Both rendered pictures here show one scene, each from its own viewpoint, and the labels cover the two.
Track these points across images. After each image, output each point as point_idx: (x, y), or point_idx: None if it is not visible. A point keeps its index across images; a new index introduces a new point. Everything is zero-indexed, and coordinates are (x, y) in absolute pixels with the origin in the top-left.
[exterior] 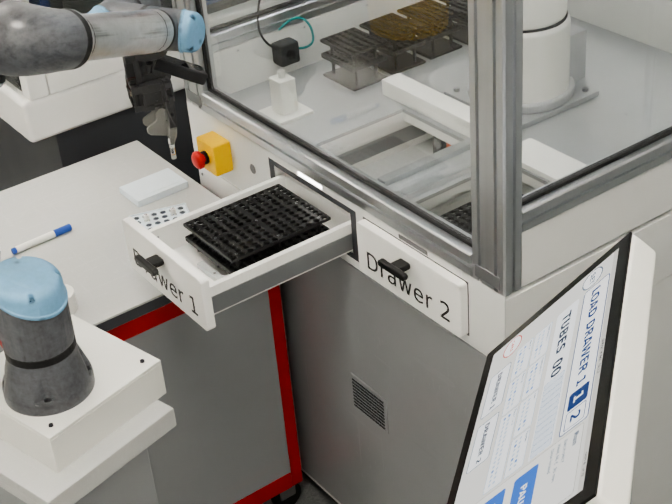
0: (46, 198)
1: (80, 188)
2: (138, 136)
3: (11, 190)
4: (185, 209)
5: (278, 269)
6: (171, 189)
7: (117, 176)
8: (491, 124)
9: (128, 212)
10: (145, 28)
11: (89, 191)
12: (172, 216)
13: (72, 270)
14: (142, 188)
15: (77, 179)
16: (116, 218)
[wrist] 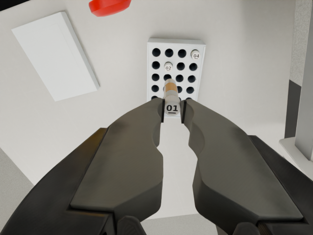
0: (52, 157)
1: (38, 129)
2: None
3: (31, 176)
4: (163, 46)
5: None
6: (75, 41)
7: (16, 91)
8: None
9: (106, 100)
10: None
11: (47, 124)
12: (173, 68)
13: (190, 162)
14: (66, 78)
15: (17, 128)
16: (115, 113)
